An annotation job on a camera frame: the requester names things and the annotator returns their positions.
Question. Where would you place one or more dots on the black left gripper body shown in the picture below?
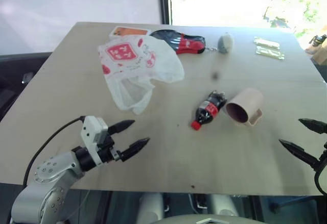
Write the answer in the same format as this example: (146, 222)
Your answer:
(106, 150)

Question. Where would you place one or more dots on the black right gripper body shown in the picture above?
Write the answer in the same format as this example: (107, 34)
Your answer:
(323, 159)

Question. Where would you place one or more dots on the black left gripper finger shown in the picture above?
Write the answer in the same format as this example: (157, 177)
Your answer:
(135, 147)
(122, 126)

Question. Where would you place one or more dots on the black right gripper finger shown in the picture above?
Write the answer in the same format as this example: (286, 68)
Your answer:
(313, 125)
(298, 149)

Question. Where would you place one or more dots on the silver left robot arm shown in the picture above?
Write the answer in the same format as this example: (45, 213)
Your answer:
(51, 170)

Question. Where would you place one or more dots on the grey rounded shape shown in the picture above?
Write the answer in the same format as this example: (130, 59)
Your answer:
(222, 206)
(151, 206)

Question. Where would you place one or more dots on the white red-printed plastic bag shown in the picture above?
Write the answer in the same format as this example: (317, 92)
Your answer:
(153, 63)

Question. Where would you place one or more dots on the brown wooden object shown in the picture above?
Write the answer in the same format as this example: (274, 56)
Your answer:
(319, 53)

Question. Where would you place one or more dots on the small cola bottle red cap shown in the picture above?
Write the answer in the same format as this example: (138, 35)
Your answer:
(208, 109)

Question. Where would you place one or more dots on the orange white card box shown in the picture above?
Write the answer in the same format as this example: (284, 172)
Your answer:
(132, 31)

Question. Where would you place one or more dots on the grey robot torso top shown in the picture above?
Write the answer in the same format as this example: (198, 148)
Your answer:
(204, 219)

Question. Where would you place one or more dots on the black red fabric pouch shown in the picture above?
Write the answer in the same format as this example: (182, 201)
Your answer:
(189, 44)

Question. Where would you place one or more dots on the black chair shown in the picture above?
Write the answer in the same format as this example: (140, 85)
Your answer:
(12, 86)

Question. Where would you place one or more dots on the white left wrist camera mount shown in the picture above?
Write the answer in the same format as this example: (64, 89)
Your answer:
(90, 131)

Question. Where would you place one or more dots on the dark window frame post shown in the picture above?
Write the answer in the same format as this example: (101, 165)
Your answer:
(165, 2)

